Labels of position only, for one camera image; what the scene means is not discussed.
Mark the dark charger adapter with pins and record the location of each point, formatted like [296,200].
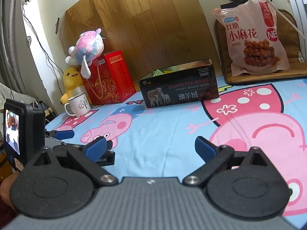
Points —
[43,106]

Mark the black box with sheep print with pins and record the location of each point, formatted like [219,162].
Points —
[187,93]

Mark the wooden board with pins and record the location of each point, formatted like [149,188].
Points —
[144,28]

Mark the small wall hook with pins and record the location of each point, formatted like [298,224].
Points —
[28,41]

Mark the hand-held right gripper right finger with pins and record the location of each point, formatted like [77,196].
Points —
[205,147]

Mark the large pink snack bag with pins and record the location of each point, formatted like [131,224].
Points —
[251,36]

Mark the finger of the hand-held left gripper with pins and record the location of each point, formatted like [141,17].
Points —
[64,134]
[109,145]

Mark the red gift box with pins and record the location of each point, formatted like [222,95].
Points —
[112,76]

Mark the printed blue blanket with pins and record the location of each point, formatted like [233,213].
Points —
[168,129]

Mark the pastel plush toy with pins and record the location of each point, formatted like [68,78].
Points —
[86,45]

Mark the brown seat cushion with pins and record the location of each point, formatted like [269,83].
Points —
[292,52]

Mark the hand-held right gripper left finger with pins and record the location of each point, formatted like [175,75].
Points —
[96,146]

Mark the patterned grey cloth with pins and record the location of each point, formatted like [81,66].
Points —
[14,93]

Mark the person's left hand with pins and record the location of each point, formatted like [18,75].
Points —
[8,186]

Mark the grey curtain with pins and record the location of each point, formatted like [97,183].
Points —
[9,40]

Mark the white enamel mug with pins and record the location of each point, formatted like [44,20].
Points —
[80,105]

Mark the yellow duck plush toy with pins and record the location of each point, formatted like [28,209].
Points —
[72,79]

